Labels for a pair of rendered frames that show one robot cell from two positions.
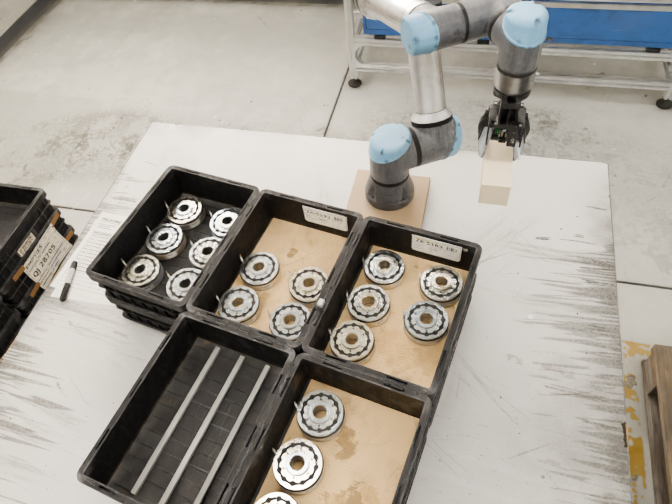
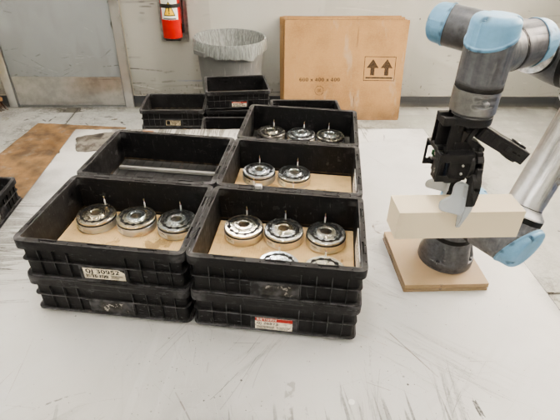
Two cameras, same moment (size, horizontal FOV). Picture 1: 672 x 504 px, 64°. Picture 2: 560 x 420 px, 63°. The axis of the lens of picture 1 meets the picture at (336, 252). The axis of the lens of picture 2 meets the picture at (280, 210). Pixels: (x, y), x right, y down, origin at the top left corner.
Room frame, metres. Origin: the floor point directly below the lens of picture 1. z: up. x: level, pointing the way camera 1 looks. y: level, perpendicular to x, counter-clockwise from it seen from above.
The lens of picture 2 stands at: (0.25, -0.92, 1.57)
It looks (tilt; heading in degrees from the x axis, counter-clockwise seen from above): 34 degrees down; 65
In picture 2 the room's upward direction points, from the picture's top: 2 degrees clockwise
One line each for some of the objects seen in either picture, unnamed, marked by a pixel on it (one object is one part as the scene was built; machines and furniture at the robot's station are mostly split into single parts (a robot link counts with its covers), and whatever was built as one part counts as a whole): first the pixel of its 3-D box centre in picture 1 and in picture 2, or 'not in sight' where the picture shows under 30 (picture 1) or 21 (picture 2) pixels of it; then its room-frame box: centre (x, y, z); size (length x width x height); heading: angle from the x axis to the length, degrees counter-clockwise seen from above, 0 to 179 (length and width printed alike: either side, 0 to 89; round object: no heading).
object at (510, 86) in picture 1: (516, 76); (475, 101); (0.84, -0.40, 1.31); 0.08 x 0.08 x 0.05
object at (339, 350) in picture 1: (351, 340); (243, 226); (0.57, 0.00, 0.86); 0.10 x 0.10 x 0.01
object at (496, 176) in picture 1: (497, 156); (453, 216); (0.86, -0.40, 1.07); 0.24 x 0.06 x 0.06; 159
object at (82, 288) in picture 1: (104, 255); not in sight; (1.07, 0.71, 0.70); 0.33 x 0.23 x 0.01; 159
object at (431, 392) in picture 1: (396, 297); (282, 227); (0.63, -0.12, 0.92); 0.40 x 0.30 x 0.02; 150
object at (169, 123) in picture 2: not in sight; (177, 126); (0.80, 1.91, 0.31); 0.40 x 0.30 x 0.34; 159
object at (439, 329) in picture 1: (426, 320); (277, 265); (0.59, -0.18, 0.86); 0.10 x 0.10 x 0.01
